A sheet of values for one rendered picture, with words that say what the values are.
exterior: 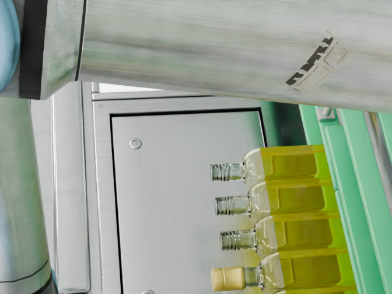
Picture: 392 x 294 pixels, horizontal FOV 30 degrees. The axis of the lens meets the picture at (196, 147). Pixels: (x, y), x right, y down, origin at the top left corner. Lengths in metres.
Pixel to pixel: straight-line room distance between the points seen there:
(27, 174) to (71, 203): 0.57
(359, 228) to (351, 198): 0.05
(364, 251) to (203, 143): 0.39
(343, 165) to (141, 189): 0.35
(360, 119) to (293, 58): 0.60
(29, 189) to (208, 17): 0.30
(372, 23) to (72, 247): 0.82
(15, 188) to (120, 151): 0.63
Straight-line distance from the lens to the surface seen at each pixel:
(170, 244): 1.22
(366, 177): 1.03
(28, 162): 0.68
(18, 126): 0.66
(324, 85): 0.50
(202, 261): 1.21
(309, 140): 1.24
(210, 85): 0.48
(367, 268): 1.06
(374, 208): 1.01
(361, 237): 1.07
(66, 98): 1.36
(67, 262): 1.21
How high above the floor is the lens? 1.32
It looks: 8 degrees down
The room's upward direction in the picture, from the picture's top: 93 degrees counter-clockwise
